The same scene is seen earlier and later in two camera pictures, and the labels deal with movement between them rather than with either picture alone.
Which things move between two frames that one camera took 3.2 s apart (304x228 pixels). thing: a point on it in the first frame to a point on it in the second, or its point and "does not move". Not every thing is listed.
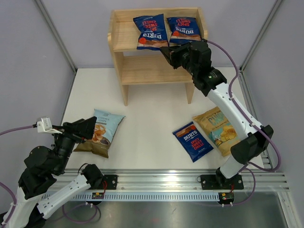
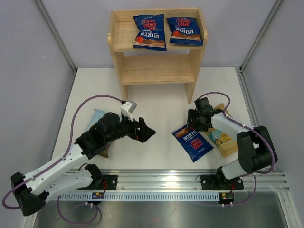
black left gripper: (83, 128) to (145, 132)
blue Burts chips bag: (184, 30) does not move
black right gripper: (173, 57) to (192, 114)
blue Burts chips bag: (153, 33) does not move
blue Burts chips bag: (194, 142) does not move
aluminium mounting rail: (173, 179) does not move
